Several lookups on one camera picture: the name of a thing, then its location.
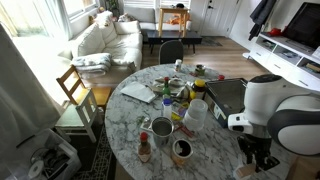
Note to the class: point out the white painted chair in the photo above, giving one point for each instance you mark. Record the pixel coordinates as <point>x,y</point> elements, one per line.
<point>78,119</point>

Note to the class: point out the white tv console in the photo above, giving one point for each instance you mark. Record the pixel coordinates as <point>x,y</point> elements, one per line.
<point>293,61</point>

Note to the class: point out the black television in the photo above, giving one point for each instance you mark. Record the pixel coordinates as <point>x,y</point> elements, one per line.
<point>304,27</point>

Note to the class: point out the small wooden chair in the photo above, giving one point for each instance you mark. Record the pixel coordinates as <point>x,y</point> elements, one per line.
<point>75,90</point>

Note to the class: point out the dark coffee table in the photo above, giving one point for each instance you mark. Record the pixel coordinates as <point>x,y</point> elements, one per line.
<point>190,39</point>

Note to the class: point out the dark chair right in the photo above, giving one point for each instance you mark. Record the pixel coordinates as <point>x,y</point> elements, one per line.
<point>170,51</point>

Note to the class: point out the clear bottle blue cap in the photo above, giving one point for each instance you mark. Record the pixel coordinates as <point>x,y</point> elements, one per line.
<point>167,108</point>

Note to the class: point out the dark hanging jacket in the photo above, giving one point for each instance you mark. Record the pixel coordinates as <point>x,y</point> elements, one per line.
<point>259,16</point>

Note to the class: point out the metal cup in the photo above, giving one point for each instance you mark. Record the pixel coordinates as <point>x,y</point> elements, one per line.
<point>162,129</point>

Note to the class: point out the translucent plastic measuring cup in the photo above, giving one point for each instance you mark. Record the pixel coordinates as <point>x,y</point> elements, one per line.
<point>237,178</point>

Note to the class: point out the dark open cardboard box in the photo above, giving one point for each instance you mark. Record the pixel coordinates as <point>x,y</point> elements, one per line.
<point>225,97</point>

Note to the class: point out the hot sauce bottle red cap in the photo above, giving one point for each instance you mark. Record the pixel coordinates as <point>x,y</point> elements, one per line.
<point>144,148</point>

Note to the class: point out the green glass bottle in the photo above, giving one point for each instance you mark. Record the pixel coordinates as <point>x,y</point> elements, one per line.
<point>166,90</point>

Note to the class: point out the wooden side table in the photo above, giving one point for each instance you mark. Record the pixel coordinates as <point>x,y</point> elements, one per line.
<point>304,168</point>

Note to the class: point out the white sofa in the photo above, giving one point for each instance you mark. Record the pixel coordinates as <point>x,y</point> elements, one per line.
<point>122,40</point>

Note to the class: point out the white pill bottle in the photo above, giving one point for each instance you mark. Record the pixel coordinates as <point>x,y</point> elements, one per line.
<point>178,64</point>

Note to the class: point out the jar with yellow lid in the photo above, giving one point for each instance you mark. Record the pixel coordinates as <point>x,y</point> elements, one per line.
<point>198,88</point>

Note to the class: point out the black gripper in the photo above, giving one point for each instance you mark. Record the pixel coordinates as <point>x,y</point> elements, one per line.
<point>257,150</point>

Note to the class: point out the large translucent plastic container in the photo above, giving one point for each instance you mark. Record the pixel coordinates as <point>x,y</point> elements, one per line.
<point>195,115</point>

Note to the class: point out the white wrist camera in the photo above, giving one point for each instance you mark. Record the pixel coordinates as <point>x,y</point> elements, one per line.
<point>237,122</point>

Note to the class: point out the folded blanket on sofa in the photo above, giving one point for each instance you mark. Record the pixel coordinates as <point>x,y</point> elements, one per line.
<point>92,63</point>

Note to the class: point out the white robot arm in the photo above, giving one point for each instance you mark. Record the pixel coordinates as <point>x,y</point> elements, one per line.
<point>276,110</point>

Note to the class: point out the small red lid jar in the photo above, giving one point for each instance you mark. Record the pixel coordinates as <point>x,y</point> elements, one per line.
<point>221,77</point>

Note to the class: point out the white paper sheet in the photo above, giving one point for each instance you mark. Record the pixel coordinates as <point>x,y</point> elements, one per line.
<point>139,91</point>

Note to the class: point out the wooden stool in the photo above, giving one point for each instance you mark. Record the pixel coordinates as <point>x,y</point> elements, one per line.
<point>180,14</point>

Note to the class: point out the clear plastic storage bin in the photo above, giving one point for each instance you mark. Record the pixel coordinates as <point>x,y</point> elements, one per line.
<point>43,156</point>

